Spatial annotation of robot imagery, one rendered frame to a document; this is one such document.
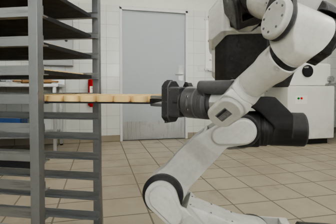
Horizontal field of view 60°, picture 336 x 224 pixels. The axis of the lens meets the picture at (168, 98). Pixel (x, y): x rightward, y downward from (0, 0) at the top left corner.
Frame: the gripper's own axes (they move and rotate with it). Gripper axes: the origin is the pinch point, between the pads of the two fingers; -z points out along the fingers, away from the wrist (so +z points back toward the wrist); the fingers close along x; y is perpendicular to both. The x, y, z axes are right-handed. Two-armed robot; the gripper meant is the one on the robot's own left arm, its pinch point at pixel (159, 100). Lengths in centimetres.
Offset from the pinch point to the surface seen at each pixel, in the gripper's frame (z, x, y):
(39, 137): -26.8, -11.1, 24.0
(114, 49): -292, 63, -227
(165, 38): -245, 84, -294
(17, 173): -84, -37, 6
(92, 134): -52, -17, -13
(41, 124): -27.3, -7.2, 23.0
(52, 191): -69, -44, -3
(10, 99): -37.8, 0.1, 27.6
